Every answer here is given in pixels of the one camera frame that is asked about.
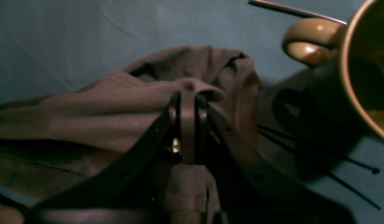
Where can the dark grey T-shirt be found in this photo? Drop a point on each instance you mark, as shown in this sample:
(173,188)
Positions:
(51,143)

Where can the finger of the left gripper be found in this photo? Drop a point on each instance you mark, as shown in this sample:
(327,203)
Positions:
(250,189)

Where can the black cable tie upper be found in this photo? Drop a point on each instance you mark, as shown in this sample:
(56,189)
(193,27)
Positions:
(330,152)

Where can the blue table cloth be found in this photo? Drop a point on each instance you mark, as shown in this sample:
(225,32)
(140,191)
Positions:
(50,46)

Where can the black cable tie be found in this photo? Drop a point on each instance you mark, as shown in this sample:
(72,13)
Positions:
(330,152)
(319,167)

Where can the black cable tie lower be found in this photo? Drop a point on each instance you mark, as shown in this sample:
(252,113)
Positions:
(319,167)

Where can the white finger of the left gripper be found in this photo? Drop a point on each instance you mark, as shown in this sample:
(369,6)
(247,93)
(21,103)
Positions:
(128,191)

